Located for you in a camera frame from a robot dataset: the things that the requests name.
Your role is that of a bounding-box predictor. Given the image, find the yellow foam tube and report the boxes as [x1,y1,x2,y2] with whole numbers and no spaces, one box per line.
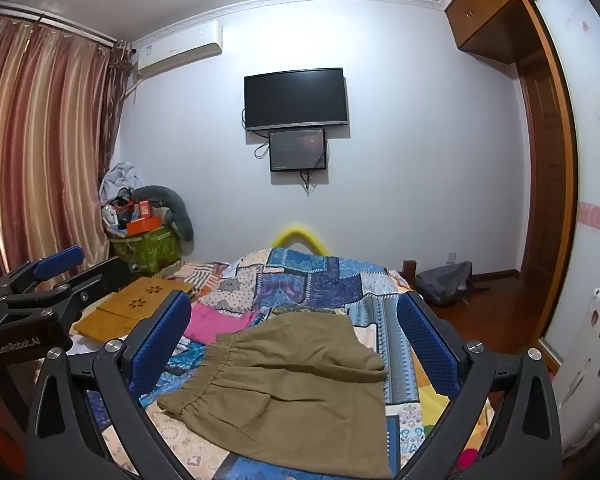
[272,227,333,256]

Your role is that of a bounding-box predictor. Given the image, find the white air conditioner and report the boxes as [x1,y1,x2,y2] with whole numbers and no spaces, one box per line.
[131,20,224,80]

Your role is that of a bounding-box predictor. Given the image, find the small black wall screen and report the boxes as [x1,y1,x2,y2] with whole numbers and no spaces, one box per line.
[268,128,328,172]

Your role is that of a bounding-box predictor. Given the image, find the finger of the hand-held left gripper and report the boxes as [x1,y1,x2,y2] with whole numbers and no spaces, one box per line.
[0,246,86,294]
[2,257,131,314]

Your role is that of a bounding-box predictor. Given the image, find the striped red brown curtain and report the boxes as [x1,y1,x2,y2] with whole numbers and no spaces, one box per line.
[0,15,131,281]

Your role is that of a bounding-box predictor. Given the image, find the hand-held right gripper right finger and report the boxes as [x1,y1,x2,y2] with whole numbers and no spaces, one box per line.
[395,290,563,480]

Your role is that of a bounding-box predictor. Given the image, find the brown wooden door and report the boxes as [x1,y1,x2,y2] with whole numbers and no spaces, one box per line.
[517,55,566,281]

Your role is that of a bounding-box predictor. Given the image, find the multicoloured fleece blanket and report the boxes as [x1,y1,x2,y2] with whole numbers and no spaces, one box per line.
[415,360,496,471]

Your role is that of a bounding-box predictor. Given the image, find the mustard yellow folded garment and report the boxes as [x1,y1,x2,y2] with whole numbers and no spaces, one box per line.
[74,277,208,338]

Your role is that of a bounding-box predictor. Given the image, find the orange box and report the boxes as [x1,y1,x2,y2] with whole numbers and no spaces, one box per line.
[126,215,161,236]

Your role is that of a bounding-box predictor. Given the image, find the grey backpack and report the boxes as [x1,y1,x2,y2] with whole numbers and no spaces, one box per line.
[414,261,473,307]

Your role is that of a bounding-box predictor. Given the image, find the black wall television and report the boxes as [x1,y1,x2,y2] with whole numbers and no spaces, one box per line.
[244,67,351,132]

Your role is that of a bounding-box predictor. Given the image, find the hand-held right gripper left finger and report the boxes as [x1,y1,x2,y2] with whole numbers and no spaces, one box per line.
[25,290,201,480]

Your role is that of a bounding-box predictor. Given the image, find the blue patchwork print blanket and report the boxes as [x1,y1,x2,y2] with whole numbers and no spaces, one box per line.
[70,247,496,480]

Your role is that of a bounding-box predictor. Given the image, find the olive green pants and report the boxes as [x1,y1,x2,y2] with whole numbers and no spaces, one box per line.
[157,312,388,480]

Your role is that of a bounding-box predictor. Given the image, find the pink cloth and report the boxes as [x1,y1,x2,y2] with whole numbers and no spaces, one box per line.
[182,304,266,346]

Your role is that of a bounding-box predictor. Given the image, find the wooden overhead cabinet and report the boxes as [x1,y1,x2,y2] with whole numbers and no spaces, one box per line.
[444,0,566,65]

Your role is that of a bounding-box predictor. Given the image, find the green patterned storage box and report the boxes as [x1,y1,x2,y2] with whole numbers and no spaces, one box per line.
[111,225,181,276]

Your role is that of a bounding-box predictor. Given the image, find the white cabinet with stickers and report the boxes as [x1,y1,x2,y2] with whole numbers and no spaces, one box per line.
[550,287,600,456]

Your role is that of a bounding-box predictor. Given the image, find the pale crumpled cloth pile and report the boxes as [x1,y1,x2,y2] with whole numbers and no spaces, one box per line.
[99,161,143,201]

